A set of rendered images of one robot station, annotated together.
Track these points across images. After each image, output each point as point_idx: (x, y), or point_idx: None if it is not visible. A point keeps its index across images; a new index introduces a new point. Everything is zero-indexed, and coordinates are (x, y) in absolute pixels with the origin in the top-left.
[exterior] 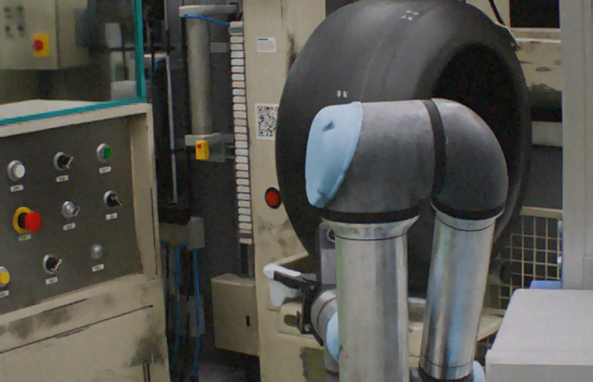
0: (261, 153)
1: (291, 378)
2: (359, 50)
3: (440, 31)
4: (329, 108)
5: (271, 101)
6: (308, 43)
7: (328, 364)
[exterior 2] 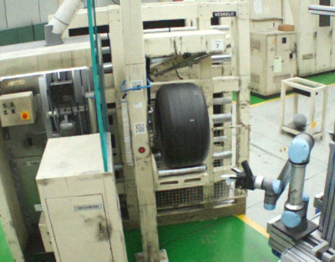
0: (136, 138)
1: (150, 198)
2: (190, 106)
3: (203, 95)
4: (300, 141)
5: (140, 121)
6: (169, 105)
7: (271, 194)
